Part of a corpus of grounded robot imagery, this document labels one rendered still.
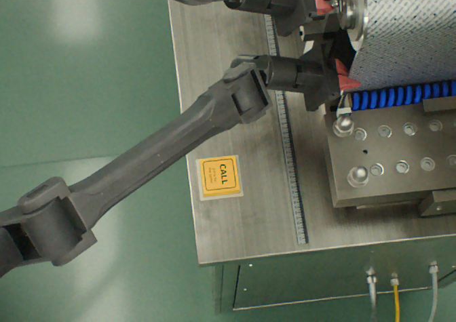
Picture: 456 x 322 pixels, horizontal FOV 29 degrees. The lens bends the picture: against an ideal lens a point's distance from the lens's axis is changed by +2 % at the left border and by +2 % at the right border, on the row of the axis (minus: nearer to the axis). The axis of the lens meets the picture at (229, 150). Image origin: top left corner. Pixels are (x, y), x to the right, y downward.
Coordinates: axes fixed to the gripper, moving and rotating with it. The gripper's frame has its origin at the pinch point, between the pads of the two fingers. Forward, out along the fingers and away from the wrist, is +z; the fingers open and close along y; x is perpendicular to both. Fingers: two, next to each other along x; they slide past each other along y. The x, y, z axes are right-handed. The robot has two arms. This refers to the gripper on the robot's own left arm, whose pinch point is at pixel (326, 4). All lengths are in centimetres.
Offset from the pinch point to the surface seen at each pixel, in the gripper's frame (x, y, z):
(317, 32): -7.7, 0.8, 5.7
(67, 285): -135, 23, 25
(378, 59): -0.2, 8.6, 10.1
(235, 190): -34.2, 21.8, 4.2
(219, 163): -35.7, 16.0, 2.7
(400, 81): -5.2, 9.7, 21.4
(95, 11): -128, -60, 45
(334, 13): -1.4, 0.6, 3.1
